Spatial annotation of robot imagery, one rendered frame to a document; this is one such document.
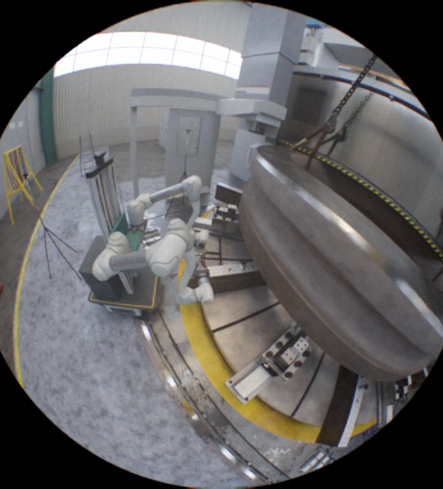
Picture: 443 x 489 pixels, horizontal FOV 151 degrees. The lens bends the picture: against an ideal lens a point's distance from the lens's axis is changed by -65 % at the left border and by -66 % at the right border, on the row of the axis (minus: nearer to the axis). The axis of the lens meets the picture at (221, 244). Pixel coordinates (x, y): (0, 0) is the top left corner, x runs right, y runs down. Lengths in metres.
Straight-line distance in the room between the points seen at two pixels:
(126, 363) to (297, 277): 2.05
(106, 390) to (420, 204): 5.77
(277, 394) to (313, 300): 1.09
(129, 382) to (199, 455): 1.16
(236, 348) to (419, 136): 4.84
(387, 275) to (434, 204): 3.40
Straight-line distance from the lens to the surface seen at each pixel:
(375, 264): 1.07
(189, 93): 4.03
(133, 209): 1.65
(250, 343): 1.94
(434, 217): 4.38
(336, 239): 1.09
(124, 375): 2.24
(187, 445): 2.26
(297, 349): 1.54
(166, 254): 0.75
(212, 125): 4.51
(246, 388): 1.72
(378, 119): 4.45
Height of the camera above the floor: 2.10
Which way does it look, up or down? 42 degrees down
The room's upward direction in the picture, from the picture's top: 12 degrees clockwise
